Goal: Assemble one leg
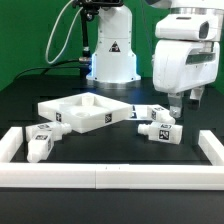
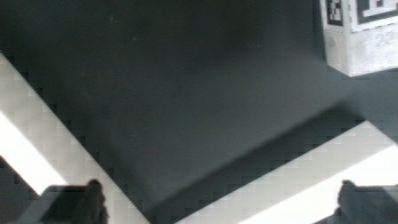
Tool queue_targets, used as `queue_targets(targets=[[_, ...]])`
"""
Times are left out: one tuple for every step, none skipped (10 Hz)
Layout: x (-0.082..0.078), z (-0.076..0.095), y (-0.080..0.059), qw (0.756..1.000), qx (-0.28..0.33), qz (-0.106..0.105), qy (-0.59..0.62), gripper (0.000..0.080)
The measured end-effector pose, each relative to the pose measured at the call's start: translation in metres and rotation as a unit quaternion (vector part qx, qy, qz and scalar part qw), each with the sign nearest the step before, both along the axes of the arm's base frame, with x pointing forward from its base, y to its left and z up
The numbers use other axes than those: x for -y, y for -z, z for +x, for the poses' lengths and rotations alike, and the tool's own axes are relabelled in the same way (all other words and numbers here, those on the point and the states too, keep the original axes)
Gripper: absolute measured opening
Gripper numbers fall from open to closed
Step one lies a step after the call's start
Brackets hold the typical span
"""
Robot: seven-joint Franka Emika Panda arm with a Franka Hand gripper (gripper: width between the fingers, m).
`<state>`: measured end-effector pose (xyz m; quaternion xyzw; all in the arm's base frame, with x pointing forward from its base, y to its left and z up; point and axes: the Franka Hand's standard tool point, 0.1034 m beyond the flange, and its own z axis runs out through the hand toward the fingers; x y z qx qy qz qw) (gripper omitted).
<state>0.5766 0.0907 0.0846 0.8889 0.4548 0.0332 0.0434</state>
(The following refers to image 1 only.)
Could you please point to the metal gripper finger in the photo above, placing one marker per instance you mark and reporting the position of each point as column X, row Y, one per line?
column 175, row 102
column 197, row 93

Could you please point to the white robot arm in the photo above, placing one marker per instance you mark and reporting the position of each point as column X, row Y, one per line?
column 114, row 62

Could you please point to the white square tabletop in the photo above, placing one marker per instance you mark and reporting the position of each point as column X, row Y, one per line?
column 85, row 112

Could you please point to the white U-shaped fence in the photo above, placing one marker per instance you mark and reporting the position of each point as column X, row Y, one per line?
column 103, row 176

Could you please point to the white sheet with tags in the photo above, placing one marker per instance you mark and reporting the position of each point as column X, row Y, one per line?
column 139, row 112

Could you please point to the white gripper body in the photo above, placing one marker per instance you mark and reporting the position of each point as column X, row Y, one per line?
column 187, row 54

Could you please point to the black post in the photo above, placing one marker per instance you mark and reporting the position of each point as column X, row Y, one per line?
column 89, row 9

